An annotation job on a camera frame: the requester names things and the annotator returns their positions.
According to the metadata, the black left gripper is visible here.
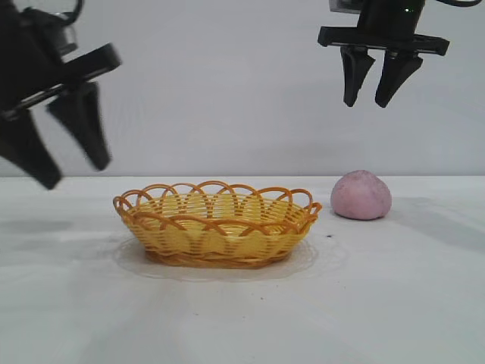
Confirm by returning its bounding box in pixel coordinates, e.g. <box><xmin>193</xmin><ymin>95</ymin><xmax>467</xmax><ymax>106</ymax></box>
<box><xmin>0</xmin><ymin>0</ymin><xmax>122</xmax><ymax>190</ymax></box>

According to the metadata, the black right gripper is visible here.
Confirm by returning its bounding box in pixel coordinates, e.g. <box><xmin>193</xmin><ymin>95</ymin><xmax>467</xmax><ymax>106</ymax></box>
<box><xmin>318</xmin><ymin>0</ymin><xmax>451</xmax><ymax>108</ymax></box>

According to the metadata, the pink peach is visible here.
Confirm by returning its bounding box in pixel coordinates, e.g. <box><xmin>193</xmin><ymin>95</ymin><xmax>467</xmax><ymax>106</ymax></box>
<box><xmin>330</xmin><ymin>169</ymin><xmax>393</xmax><ymax>221</ymax></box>

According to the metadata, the yellow woven wicker basket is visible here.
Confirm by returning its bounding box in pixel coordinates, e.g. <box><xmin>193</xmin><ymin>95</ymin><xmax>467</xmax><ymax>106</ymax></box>
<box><xmin>112</xmin><ymin>180</ymin><xmax>324</xmax><ymax>271</ymax></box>

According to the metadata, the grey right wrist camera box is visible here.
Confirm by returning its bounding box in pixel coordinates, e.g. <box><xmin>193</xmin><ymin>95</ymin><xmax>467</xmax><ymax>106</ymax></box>
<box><xmin>327</xmin><ymin>0</ymin><xmax>365</xmax><ymax>14</ymax></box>

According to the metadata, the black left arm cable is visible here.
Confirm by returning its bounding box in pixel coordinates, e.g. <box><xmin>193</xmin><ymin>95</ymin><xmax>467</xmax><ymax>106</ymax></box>
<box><xmin>62</xmin><ymin>0</ymin><xmax>85</xmax><ymax>24</ymax></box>

